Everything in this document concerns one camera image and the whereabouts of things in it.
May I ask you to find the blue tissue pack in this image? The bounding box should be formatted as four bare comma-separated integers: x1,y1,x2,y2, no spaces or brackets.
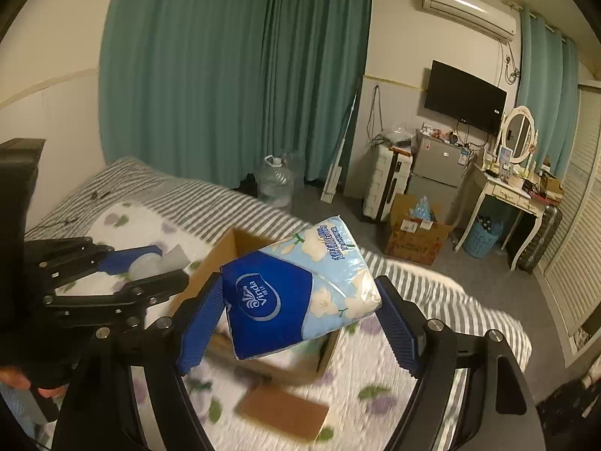
220,216,382,359

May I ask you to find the brown yellow sponge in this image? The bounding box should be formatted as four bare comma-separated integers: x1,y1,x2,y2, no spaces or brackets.
235,385,329,442

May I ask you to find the cream white cloth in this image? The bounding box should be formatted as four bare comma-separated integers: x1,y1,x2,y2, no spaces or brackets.
127,244,190,281

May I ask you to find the person's left hand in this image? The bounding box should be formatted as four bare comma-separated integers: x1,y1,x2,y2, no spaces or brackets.
0,365,69,400

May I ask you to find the white louvered wardrobe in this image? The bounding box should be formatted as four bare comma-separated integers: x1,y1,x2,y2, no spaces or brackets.
535,79,600,368

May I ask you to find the dark grey suitcase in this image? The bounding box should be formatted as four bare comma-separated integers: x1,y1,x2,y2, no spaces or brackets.
518,205,563,274

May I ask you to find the blue laundry basket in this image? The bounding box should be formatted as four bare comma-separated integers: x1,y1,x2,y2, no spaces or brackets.
462,216,503,259

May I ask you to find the clear water jug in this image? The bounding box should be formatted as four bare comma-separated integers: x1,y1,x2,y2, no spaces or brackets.
256,152,306,213

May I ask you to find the brown cardboard box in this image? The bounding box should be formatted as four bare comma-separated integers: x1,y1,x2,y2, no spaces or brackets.
169,228,339,386

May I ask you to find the cardboard box on floor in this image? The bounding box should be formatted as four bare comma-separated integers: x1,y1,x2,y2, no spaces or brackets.
383,194,451,266

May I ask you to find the white floor mop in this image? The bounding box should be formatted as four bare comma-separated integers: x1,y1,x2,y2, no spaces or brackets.
320,93,358,204

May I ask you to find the large green curtain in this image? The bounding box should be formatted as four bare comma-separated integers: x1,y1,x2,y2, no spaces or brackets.
99,0,372,188

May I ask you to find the white dressing table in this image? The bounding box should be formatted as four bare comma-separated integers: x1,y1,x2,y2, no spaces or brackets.
453,157,548,271

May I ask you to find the silver mini fridge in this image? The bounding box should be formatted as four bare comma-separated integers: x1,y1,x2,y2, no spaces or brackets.
405,132,471,223

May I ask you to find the white suitcase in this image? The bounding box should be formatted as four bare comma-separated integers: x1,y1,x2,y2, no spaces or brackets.
362,145,412,222

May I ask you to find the white oval vanity mirror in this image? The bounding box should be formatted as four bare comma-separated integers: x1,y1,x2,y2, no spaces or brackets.
498,106,538,164

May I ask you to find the green window curtain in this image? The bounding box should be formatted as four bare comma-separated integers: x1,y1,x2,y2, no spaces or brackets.
516,7,580,177

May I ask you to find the white air conditioner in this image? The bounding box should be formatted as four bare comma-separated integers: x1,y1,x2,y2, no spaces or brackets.
422,0,518,43

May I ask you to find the black wall television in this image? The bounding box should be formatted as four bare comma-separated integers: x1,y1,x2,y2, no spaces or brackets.
424,60,507,135

